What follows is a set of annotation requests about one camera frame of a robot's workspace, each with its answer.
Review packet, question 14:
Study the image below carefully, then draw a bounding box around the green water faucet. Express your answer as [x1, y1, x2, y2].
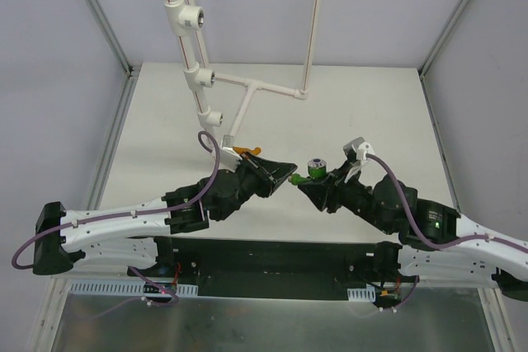
[288, 157, 327, 185]

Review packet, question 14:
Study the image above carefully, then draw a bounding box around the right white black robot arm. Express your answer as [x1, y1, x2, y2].
[290, 160, 527, 302]

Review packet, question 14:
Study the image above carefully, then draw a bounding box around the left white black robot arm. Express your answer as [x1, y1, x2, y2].
[31, 153, 297, 277]

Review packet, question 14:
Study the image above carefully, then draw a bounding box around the orange water faucet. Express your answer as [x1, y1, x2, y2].
[232, 146, 262, 156]

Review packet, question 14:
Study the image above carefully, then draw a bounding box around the white pipe assembly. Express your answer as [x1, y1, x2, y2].
[163, 0, 322, 149]

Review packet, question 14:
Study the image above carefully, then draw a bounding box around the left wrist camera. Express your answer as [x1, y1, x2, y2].
[219, 134, 241, 171]

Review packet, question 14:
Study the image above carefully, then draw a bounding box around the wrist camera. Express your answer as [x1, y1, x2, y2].
[219, 134, 241, 171]
[342, 137, 375, 183]

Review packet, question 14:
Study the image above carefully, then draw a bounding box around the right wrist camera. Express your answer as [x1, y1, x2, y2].
[342, 137, 375, 183]

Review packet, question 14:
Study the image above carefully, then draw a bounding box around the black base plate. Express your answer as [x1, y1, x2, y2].
[141, 237, 415, 301]

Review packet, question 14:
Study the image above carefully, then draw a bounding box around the right white cable duct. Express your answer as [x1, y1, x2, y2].
[347, 287, 376, 303]

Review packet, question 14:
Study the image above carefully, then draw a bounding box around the white cable duct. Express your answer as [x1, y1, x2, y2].
[347, 287, 376, 303]
[69, 281, 200, 298]

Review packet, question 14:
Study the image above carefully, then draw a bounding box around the left white cable duct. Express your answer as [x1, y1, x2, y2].
[69, 281, 200, 298]

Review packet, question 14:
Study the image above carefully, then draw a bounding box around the right aluminium frame post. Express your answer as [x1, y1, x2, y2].
[418, 0, 473, 80]

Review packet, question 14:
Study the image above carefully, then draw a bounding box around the aluminium frame post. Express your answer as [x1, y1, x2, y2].
[418, 0, 473, 80]
[84, 0, 134, 77]

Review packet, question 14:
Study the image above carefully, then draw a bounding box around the left aluminium frame post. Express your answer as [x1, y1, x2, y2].
[84, 0, 134, 77]

